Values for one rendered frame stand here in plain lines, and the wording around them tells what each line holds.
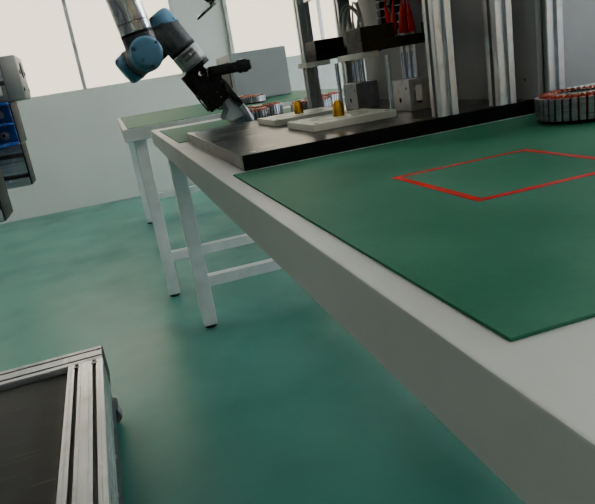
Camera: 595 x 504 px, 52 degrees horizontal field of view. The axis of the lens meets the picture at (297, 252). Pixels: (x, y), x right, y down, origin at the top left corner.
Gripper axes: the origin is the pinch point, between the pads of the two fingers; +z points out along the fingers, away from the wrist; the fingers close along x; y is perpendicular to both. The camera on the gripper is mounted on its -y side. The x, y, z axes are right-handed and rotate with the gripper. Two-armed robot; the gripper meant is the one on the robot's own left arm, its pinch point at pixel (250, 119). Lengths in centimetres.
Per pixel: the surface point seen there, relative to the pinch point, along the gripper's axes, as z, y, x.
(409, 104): 6, -15, 66
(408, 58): 1, -20, 63
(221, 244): 48, 33, -98
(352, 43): -8, -14, 62
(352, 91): 3.6, -15.6, 40.0
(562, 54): 11, -32, 84
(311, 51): -8.3, -13.8, 39.2
